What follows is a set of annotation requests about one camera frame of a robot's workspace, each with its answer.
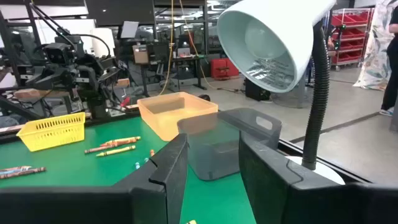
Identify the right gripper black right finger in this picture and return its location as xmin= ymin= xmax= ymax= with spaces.
xmin=238 ymin=133 xmax=398 ymax=224

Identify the red tool case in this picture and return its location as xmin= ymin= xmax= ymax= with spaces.
xmin=210 ymin=57 xmax=240 ymax=79

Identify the yellow hanging power cable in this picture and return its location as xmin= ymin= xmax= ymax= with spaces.
xmin=158 ymin=0 xmax=218 ymax=96

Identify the brown cardboard box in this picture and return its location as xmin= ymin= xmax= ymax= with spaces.
xmin=132 ymin=44 xmax=150 ymax=65

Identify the brown crayon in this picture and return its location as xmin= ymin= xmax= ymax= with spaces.
xmin=0 ymin=167 xmax=47 ymax=180
xmin=84 ymin=144 xmax=118 ymax=155

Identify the white desk lamp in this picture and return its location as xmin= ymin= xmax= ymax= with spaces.
xmin=216 ymin=0 xmax=346 ymax=186

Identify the orange translucent plastic bin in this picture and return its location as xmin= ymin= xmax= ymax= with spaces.
xmin=137 ymin=91 xmax=220 ymax=142

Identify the orange-brown crayon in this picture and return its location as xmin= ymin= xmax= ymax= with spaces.
xmin=99 ymin=139 xmax=138 ymax=147

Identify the grey translucent plastic bin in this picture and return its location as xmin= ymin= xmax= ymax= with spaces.
xmin=177 ymin=108 xmax=283 ymax=182

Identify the pale leaf-print cloth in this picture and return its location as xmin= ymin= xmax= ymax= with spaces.
xmin=353 ymin=0 xmax=398 ymax=91

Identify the grey mesh waste bin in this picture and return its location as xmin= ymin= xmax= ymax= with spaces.
xmin=270 ymin=74 xmax=307 ymax=109

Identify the yellow plastic basket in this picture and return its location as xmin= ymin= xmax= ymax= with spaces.
xmin=16 ymin=111 xmax=86 ymax=152

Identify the black speaker box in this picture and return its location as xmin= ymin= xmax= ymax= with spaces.
xmin=244 ymin=77 xmax=272 ymax=102

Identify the red storage bin rack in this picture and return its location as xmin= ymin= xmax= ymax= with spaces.
xmin=328 ymin=7 xmax=375 ymax=72

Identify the green table mat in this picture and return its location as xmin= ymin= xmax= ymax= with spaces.
xmin=0 ymin=116 xmax=259 ymax=224

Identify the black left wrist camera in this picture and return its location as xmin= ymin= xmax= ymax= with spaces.
xmin=43 ymin=42 xmax=77 ymax=65

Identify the person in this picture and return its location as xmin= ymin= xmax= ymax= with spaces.
xmin=379 ymin=6 xmax=398 ymax=118

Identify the white sheet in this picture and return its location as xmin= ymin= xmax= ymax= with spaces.
xmin=120 ymin=21 xmax=140 ymax=39

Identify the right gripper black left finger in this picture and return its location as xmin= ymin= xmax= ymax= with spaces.
xmin=0 ymin=133 xmax=188 ymax=224

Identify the black standing desk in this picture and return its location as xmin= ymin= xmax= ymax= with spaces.
xmin=136 ymin=52 xmax=208 ymax=94

